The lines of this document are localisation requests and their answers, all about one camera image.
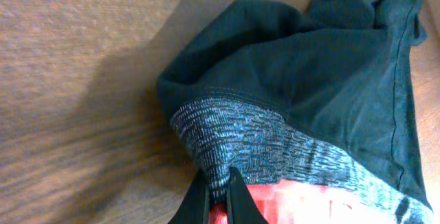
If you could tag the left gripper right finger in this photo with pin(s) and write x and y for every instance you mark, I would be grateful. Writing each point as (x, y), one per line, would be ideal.
(241, 208)

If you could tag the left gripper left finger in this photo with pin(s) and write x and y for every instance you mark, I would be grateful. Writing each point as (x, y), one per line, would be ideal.
(195, 207)

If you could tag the black leggings with grey-red waistband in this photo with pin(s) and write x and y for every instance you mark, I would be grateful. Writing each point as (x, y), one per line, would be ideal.
(315, 110)

